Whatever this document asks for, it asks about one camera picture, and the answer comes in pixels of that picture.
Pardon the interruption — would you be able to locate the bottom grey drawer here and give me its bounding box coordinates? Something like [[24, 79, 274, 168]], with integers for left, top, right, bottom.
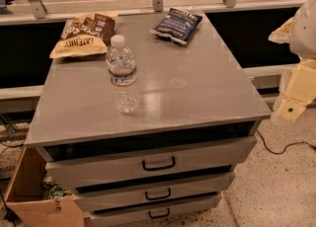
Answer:
[[91, 193, 220, 227]]

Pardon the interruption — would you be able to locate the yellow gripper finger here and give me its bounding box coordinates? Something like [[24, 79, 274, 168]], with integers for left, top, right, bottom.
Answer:
[[268, 18, 293, 43], [276, 59, 316, 121]]

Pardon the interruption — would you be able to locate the grey drawer cabinet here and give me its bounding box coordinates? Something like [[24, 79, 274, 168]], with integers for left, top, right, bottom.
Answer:
[[24, 10, 273, 227]]

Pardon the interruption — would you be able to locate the black floor cable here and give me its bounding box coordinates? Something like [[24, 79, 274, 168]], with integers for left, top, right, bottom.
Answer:
[[256, 129, 316, 156]]

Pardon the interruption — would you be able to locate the brown chip bag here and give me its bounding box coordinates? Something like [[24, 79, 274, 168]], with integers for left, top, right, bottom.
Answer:
[[49, 12, 118, 59]]

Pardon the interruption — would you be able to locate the cardboard box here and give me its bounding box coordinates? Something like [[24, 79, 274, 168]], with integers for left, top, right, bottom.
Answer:
[[5, 147, 85, 227]]

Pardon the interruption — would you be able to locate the blue chip bag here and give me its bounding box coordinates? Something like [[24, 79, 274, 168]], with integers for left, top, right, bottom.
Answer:
[[150, 8, 202, 45]]

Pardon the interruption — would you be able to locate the top grey drawer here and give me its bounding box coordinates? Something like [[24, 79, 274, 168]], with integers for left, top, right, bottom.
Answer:
[[45, 136, 257, 188]]

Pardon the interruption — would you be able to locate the clear plastic water bottle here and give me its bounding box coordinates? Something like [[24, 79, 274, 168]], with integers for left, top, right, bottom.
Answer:
[[106, 35, 139, 114]]

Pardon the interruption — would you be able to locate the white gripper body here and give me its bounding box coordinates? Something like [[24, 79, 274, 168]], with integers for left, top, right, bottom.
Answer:
[[289, 0, 316, 59]]

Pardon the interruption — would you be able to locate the green package in box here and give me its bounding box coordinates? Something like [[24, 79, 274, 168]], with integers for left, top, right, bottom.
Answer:
[[48, 186, 73, 199]]

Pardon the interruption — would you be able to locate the metal can in box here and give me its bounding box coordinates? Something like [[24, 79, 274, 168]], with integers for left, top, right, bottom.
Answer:
[[42, 174, 54, 189]]

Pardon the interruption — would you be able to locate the middle grey drawer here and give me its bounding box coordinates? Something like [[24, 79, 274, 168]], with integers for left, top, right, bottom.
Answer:
[[74, 168, 235, 213]]

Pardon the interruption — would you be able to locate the grey drawer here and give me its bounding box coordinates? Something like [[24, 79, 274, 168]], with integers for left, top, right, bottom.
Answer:
[[74, 168, 235, 213], [91, 193, 220, 227], [45, 136, 257, 188]]

